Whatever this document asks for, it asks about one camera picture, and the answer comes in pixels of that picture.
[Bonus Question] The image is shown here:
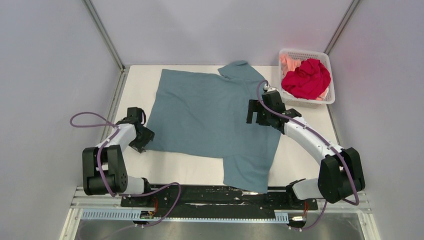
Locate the grey slotted cable duct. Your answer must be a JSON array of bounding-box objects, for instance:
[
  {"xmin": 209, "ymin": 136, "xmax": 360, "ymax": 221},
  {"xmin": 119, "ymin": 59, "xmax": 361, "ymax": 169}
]
[{"xmin": 80, "ymin": 209, "xmax": 289, "ymax": 224}]

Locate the white plastic laundry basket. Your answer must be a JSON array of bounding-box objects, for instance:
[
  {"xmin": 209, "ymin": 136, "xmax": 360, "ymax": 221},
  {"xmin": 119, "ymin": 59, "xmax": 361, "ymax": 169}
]
[{"xmin": 277, "ymin": 48, "xmax": 335, "ymax": 108}]

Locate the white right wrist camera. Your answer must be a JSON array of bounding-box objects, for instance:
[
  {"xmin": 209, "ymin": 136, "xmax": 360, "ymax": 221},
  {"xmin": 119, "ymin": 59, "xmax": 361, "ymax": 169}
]
[{"xmin": 263, "ymin": 84, "xmax": 279, "ymax": 93}]

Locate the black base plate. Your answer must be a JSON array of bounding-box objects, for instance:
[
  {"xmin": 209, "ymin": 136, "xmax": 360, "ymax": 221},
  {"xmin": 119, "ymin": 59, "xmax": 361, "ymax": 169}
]
[{"xmin": 119, "ymin": 185, "xmax": 318, "ymax": 219}]

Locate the aluminium frame rail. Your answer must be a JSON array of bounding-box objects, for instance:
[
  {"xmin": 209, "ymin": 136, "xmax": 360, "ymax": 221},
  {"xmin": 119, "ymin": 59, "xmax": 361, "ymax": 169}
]
[{"xmin": 61, "ymin": 184, "xmax": 380, "ymax": 240}]

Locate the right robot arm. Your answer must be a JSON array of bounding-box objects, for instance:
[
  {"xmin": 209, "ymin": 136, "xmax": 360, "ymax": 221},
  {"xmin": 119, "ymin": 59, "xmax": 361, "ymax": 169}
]
[{"xmin": 246, "ymin": 90, "xmax": 366, "ymax": 209}]

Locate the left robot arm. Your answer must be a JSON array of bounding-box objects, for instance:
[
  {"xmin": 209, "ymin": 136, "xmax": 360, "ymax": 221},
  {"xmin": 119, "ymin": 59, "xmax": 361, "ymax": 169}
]
[{"xmin": 82, "ymin": 107, "xmax": 155, "ymax": 207}]

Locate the blue-grey t-shirt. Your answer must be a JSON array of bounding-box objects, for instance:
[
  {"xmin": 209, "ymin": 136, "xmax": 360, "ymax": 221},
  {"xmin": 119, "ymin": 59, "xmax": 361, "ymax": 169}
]
[{"xmin": 146, "ymin": 60, "xmax": 281, "ymax": 194}]

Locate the red t-shirt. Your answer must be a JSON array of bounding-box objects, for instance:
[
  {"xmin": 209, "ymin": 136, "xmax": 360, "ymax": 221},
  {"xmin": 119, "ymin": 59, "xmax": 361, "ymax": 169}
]
[{"xmin": 281, "ymin": 58, "xmax": 332, "ymax": 101}]

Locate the pink t-shirt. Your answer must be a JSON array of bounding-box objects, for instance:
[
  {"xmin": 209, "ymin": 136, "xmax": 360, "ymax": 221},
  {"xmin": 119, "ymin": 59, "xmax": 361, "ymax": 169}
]
[{"xmin": 279, "ymin": 53, "xmax": 329, "ymax": 102}]

